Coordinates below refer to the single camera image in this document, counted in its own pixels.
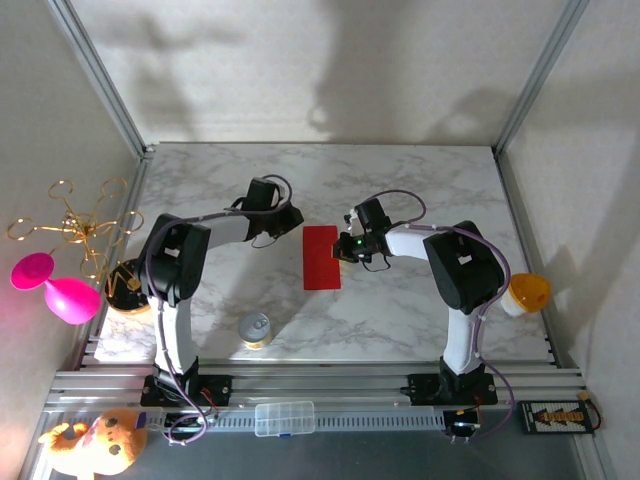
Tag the red paper sheet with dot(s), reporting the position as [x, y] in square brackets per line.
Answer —
[320, 260]

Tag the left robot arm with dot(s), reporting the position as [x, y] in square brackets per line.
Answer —
[172, 260]

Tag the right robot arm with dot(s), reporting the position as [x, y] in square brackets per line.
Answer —
[465, 265]

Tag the silver tin can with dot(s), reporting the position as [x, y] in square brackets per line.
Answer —
[255, 330]

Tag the orange plastic wine glass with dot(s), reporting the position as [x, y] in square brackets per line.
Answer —
[530, 292]

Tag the clear plastic compartment box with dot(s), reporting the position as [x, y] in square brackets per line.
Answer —
[285, 419]

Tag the small black controller board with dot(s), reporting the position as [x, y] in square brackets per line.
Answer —
[182, 422]
[462, 426]

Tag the pink plastic wine glass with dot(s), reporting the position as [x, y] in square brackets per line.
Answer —
[32, 270]

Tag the black power distribution board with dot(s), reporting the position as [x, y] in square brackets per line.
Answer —
[557, 417]

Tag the yellow connector power lead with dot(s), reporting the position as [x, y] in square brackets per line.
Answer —
[585, 397]

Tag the orange plush toy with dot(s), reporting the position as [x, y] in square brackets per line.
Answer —
[105, 440]

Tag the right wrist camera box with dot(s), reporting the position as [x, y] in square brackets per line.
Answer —
[372, 215]

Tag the aluminium frame rail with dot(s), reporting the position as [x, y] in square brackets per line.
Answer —
[325, 385]

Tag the aluminium table side rail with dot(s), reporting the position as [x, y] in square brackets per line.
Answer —
[512, 200]
[134, 200]

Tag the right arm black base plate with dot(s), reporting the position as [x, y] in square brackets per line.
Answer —
[422, 387]

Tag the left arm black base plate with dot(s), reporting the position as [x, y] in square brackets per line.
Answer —
[220, 387]

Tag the aluminium frame post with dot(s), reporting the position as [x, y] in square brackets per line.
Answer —
[100, 75]
[539, 75]

